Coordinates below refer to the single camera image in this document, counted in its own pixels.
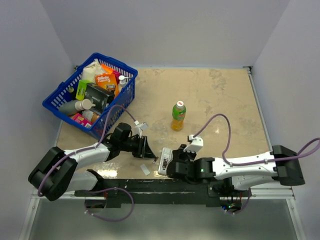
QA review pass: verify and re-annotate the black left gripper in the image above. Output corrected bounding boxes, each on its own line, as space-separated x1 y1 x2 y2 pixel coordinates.
119 135 156 159

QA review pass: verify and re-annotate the white remote control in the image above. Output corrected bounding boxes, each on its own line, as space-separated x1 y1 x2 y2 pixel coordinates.
158 147 173 176

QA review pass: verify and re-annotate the white battery compartment cover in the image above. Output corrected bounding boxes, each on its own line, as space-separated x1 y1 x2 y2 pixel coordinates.
140 164 150 176

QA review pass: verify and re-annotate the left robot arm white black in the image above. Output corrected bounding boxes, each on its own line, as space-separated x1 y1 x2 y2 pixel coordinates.
28 121 157 202

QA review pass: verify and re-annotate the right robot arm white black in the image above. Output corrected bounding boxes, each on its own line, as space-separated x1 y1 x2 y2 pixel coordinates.
166 145 305 197

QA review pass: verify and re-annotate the orange juice bottle green label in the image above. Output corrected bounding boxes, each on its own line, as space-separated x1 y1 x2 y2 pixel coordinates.
171 100 187 132

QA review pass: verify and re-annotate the blue plastic basket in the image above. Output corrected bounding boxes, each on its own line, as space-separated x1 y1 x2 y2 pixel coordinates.
42 52 138 140

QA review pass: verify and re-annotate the amber bottle white label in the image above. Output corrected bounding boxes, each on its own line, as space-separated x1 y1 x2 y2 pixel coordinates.
82 110 100 124

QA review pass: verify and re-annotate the black product box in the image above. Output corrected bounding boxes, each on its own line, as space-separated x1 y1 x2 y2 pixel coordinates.
84 82 115 114

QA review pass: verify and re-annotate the pink product box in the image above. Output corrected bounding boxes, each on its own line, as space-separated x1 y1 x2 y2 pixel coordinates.
71 113 92 128

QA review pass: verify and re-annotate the white pump bottle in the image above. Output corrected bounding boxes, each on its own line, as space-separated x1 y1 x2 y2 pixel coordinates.
117 75 129 92

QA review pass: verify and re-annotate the orange razor blade package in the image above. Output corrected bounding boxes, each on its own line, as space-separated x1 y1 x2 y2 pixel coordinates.
95 73 119 97

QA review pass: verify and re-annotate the grey bottle beige cap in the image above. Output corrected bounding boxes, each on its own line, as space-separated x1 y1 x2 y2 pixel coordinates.
58 99 96 116

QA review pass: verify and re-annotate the lime green box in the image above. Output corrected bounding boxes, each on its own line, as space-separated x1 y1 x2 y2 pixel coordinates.
75 79 91 101

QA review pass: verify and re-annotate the beige cloth bag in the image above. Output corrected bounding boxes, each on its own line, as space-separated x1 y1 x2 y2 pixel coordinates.
81 58 106 84

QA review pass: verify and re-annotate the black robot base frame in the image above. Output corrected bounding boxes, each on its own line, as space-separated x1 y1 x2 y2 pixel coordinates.
75 176 250 210

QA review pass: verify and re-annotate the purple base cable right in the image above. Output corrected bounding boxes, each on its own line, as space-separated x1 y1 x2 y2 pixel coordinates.
223 188 253 216

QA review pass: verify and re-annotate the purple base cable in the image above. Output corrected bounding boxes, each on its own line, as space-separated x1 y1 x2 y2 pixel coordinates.
223 188 253 216
84 187 136 223

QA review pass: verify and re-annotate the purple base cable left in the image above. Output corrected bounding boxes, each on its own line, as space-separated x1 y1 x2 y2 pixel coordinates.
84 187 136 223

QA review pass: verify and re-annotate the aluminium table edge rail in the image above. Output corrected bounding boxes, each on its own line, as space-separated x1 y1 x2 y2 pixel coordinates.
243 66 295 200

